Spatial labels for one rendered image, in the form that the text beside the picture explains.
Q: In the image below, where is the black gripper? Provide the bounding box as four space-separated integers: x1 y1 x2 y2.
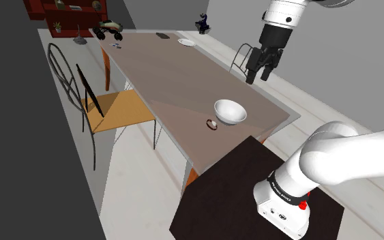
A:
245 23 293 85

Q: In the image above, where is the white bowl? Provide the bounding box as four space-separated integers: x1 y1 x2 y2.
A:
213 99 248 125

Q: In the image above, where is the dark blue figurine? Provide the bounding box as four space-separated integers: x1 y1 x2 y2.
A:
194 13 212 35

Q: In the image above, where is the white plate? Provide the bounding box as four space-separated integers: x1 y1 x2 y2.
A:
177 37 196 47

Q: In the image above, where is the brown wooden table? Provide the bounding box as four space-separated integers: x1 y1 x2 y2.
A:
89 29 301 198

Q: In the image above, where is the dark brown robot stand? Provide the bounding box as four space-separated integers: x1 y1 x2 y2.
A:
168 135 345 240

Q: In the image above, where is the toy monster truck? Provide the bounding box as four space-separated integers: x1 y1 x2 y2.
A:
92 19 124 42

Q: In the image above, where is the grey cone-shaped floor object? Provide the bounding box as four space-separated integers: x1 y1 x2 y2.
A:
72 25 88 46

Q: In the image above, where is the red bookshelf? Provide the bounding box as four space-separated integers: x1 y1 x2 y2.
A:
23 0 108 39

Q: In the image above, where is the grey wire chair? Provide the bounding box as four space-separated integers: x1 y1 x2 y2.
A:
228 43 256 78

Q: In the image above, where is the wire chair with wooden seat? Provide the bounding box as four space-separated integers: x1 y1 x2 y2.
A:
46 42 163 171

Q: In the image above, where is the black picture frame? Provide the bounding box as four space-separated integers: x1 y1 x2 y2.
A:
75 63 105 119

